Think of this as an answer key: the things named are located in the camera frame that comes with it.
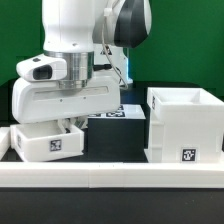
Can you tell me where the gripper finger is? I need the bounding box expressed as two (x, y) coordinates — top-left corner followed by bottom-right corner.
(57, 119), (70, 134)
(71, 116), (88, 129)

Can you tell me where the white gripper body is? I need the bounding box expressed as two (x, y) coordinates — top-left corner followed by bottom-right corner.
(12, 75), (120, 124)

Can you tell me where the white front drawer box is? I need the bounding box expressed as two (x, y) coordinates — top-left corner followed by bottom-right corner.
(10, 121), (84, 162)

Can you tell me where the white drawer cabinet frame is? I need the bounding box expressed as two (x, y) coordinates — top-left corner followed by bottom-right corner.
(146, 87), (224, 163)

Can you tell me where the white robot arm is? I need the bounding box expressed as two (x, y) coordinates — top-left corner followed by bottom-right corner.
(12, 0), (152, 124)

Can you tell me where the paper marker sheet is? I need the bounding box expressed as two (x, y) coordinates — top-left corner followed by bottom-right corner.
(89, 104), (145, 120)

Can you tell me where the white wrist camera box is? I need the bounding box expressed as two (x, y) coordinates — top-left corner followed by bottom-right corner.
(16, 54), (67, 82)

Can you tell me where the white fence left rail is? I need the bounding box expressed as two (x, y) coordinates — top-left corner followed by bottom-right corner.
(0, 127), (11, 160)

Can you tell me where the white fence rail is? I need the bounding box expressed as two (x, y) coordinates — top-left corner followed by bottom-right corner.
(0, 127), (11, 160)
(0, 162), (224, 188)

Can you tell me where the white fence front rail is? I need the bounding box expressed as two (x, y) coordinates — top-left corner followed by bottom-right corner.
(0, 162), (224, 188)

